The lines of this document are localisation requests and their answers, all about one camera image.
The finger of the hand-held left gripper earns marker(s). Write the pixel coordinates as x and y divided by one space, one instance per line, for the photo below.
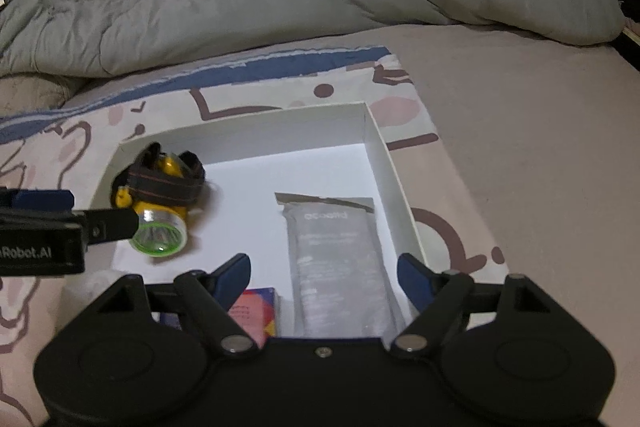
112 226
45 200

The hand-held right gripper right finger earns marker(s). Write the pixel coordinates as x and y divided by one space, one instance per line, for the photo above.
414 282

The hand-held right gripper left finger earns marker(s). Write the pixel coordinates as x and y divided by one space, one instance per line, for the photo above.
232 279

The small colourful patterned box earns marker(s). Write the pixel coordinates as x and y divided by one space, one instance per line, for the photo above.
252 307

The white cardboard box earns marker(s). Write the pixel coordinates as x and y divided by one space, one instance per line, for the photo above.
245 202

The grey foil pouch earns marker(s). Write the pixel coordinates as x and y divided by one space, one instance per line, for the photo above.
335 257

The cartoon bear printed blanket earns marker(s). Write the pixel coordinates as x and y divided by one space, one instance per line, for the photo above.
65 147

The beige fuzzy pillow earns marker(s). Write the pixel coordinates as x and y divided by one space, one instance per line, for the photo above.
30 94

